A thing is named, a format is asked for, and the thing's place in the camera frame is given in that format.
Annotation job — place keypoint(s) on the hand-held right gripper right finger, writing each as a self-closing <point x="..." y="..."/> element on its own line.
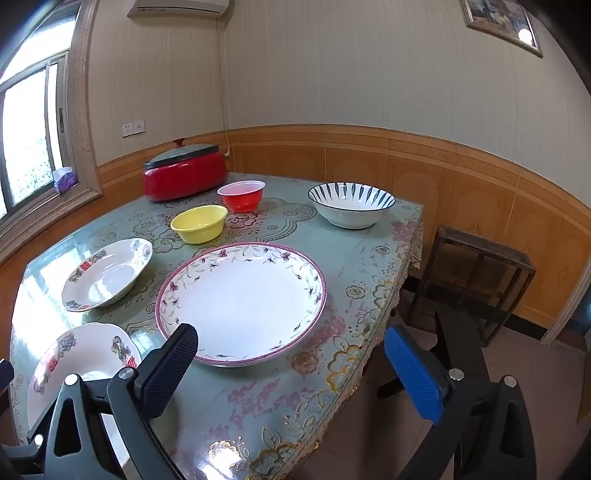
<point x="411" y="369"/>

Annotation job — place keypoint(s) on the yellow plastic bowl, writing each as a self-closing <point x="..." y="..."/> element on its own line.
<point x="198" y="226"/>

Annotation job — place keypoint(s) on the red plastic bowl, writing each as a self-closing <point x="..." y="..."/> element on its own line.
<point x="240" y="201"/>

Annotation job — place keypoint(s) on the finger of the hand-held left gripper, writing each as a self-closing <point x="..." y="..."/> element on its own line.
<point x="4" y="374"/>

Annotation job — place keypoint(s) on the white phoenix print plate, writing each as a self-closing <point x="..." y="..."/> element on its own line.
<point x="87" y="350"/>
<point x="106" y="281"/>

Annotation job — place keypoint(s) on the grey pot lid red knob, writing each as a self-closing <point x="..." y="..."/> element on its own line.
<point x="184" y="154"/>

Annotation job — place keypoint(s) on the framed wall picture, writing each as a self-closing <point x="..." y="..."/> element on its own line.
<point x="498" y="18"/>

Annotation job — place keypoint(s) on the dark wooden stool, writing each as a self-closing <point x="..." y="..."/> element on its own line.
<point x="480" y="251"/>

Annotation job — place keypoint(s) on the white air conditioner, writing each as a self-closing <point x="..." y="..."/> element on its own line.
<point x="180" y="7"/>

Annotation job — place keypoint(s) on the large floral pink-rimmed plate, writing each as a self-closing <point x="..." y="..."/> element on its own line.
<point x="249" y="300"/>

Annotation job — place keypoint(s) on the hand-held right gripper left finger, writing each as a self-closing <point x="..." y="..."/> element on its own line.
<point x="168" y="369"/>

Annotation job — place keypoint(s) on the window with stone frame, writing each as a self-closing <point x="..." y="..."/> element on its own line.
<point x="27" y="129"/>

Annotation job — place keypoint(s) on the red electric cooking pot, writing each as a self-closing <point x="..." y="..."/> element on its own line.
<point x="184" y="180"/>

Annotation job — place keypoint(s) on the purple tissue pack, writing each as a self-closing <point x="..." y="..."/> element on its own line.
<point x="64" y="181"/>

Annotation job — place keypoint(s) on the blue striped ceramic bowl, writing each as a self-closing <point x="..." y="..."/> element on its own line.
<point x="351" y="214"/>

